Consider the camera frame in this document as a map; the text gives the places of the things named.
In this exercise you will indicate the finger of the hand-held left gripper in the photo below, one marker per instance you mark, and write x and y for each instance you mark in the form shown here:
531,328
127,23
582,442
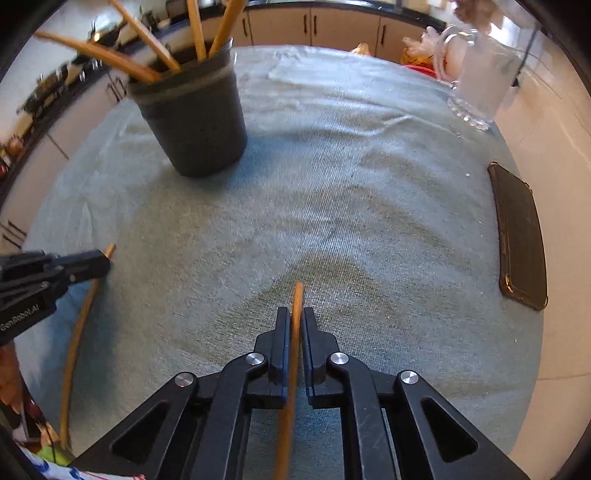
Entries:
85,266

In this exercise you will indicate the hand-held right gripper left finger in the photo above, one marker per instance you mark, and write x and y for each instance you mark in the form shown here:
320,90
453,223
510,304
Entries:
282,341

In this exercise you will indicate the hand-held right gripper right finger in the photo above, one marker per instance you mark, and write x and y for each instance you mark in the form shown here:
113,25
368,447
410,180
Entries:
308,341

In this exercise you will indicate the long wooden chopstick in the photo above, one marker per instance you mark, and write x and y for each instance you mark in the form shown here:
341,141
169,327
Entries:
101,55
226,23
147,39
298,300
196,27
76,332

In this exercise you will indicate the black plastic utensil cup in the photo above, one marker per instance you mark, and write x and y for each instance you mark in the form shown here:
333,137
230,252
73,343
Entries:
198,129

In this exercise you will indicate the person's left forearm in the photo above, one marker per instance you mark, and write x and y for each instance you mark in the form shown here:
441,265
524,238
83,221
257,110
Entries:
9,374

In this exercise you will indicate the pale green towel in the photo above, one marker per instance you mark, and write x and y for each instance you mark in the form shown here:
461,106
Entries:
346,207

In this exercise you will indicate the person's patterned clothing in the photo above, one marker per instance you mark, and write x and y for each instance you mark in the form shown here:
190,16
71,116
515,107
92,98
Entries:
55,466

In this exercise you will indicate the black flat case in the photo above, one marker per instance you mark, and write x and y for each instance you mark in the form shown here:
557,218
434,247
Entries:
519,240

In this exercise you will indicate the red plastic basket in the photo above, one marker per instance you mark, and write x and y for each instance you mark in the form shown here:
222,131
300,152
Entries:
422,69

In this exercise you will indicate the yellow snack bag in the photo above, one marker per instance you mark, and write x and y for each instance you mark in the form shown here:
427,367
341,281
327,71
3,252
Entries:
361,49

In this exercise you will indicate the clear glass mug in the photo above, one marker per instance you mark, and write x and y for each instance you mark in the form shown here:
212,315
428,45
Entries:
480,83

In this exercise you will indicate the crumpled plastic bag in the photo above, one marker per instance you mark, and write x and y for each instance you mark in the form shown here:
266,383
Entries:
422,46

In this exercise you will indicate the hanging plastic bags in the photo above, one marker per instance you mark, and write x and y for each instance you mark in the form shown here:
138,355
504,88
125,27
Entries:
471,9

